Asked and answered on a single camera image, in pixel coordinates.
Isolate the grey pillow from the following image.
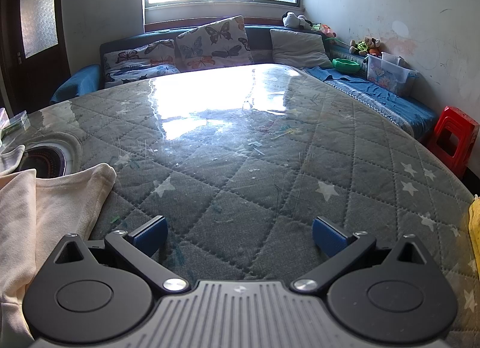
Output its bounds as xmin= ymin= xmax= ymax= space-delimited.
xmin=269 ymin=29 xmax=334 ymax=69

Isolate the blue sofa cover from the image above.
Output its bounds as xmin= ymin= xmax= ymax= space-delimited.
xmin=300 ymin=65 xmax=439 ymax=139

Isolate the round built-in table burner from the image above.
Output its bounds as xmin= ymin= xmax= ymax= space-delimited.
xmin=15 ymin=132 xmax=81 ymax=184

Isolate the yellow cloth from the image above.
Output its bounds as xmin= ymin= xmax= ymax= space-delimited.
xmin=468 ymin=194 xmax=480 ymax=259

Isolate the green plastic bowl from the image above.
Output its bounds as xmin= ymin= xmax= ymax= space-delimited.
xmin=332 ymin=58 xmax=361 ymax=74

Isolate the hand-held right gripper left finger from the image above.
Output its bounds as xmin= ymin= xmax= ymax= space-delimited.
xmin=52 ymin=215 xmax=190 ymax=293

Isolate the cream garment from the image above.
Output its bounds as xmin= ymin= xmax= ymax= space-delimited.
xmin=0 ymin=145 xmax=118 ymax=337

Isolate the dark wooden door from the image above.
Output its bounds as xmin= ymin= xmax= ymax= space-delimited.
xmin=0 ymin=0 xmax=72 ymax=116

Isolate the pink and green toy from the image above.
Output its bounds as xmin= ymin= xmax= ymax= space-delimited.
xmin=311 ymin=23 xmax=337 ymax=39

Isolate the red plastic stool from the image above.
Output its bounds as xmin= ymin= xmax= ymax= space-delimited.
xmin=425 ymin=106 xmax=480 ymax=169

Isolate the clear plastic storage box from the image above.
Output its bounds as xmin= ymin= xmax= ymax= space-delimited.
xmin=365 ymin=52 xmax=419 ymax=97

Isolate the large butterfly print pillow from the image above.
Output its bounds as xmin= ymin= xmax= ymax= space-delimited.
xmin=175 ymin=15 xmax=256 ymax=73

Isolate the blue sofa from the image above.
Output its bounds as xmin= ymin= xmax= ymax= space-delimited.
xmin=50 ymin=24 xmax=439 ymax=146

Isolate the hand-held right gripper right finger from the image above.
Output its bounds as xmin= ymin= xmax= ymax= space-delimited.
xmin=290 ymin=215 xmax=429 ymax=293

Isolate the panda plush toy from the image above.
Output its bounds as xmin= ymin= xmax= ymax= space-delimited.
xmin=281 ymin=11 xmax=314 ymax=31

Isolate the small butterfly print pillow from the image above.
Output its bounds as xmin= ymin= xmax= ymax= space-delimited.
xmin=103 ymin=39 xmax=177 ymax=69

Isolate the folded butterfly print quilt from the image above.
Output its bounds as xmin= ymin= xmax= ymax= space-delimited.
xmin=104 ymin=64 xmax=181 ymax=89

